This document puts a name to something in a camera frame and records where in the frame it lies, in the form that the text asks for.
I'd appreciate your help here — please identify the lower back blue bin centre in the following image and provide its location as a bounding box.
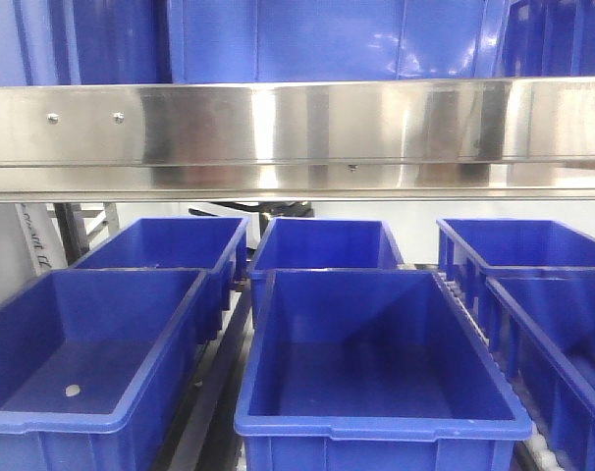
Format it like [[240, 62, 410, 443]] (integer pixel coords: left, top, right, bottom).
[[247, 217, 406, 330]]

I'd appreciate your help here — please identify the black chair base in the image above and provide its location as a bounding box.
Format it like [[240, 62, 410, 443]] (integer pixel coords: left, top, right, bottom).
[[188, 201, 314, 218]]

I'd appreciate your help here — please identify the lower back blue bin left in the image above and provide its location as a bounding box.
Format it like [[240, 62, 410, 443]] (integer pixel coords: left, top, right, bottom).
[[72, 216, 247, 341]]

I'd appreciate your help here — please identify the lower back blue bin right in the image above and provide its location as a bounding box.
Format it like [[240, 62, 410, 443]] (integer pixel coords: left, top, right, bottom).
[[437, 218, 595, 328]]

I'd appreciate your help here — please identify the large blue bin right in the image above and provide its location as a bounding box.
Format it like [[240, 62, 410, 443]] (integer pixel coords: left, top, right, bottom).
[[167, 1, 511, 83]]

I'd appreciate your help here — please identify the large blue bin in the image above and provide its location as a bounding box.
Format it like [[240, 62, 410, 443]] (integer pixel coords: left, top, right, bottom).
[[167, 1, 511, 83], [0, 1, 171, 86]]

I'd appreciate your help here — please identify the far right blue bin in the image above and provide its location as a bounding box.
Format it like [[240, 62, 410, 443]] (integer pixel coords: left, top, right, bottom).
[[499, 0, 595, 77]]

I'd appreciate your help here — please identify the white roller track centre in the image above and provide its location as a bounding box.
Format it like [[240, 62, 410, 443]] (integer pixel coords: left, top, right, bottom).
[[437, 271, 564, 470]]

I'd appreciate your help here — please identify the large blue bin left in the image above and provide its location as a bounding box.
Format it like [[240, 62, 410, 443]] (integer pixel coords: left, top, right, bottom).
[[0, 1, 171, 86]]

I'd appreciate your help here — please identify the stainless steel front shelf rail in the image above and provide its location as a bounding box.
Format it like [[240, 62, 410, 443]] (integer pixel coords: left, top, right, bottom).
[[0, 78, 595, 202]]

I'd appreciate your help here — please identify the white banner post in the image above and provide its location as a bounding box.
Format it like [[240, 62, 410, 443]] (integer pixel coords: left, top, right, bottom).
[[15, 202, 68, 276]]

